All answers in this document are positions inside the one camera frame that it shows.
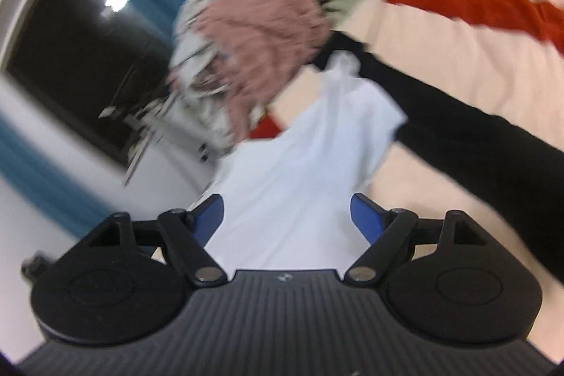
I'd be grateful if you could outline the dark window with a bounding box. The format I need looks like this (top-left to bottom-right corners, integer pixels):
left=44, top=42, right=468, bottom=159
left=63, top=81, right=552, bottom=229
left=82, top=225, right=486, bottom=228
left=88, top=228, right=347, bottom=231
left=4, top=0, right=177, bottom=166

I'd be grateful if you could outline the grey green patterned garment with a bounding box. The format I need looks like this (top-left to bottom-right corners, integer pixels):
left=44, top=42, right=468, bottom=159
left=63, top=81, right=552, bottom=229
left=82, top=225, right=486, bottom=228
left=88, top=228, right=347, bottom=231
left=165, top=0, right=368, bottom=161

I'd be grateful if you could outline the pink knitted garment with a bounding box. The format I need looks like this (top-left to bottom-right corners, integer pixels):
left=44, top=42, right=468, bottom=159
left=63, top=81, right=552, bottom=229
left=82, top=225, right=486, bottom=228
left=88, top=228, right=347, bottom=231
left=170, top=0, right=375, bottom=141

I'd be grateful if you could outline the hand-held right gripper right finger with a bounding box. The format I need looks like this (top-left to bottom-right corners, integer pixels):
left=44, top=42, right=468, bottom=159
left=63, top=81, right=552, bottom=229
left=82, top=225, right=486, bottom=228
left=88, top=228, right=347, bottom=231
left=344, top=193, right=488, bottom=285

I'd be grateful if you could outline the white garment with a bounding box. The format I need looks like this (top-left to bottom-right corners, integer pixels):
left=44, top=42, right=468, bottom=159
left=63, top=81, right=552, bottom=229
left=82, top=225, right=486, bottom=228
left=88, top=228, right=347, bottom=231
left=189, top=51, right=409, bottom=271

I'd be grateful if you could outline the cream red black striped blanket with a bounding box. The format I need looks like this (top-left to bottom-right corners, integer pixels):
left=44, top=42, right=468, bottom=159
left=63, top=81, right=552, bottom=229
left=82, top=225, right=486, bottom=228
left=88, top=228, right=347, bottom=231
left=244, top=0, right=564, bottom=286

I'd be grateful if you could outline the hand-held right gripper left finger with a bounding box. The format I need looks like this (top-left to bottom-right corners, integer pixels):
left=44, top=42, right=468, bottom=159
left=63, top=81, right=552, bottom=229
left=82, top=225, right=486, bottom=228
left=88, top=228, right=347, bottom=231
left=79, top=195, right=228, bottom=287

